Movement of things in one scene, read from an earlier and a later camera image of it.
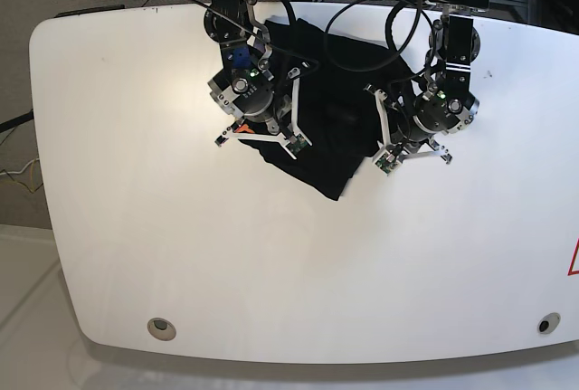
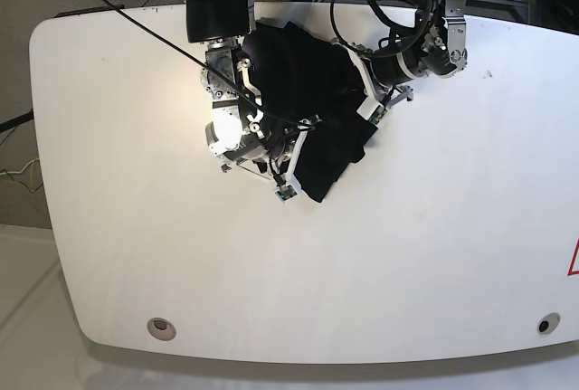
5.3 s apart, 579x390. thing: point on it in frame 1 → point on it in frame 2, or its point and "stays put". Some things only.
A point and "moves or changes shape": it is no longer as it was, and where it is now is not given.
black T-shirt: x=336 y=107 moves or changes shape
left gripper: x=411 y=133 → x=391 y=71
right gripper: x=280 y=117 → x=279 y=151
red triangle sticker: x=570 y=271 stays put
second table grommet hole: x=161 y=328 stays put
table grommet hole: x=548 y=323 stays put
